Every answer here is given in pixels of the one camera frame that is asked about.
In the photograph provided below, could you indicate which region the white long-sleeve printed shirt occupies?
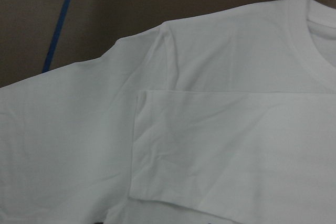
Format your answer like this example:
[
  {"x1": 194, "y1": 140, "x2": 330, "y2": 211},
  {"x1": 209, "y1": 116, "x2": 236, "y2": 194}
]
[{"x1": 1, "y1": 0, "x2": 335, "y2": 223}]

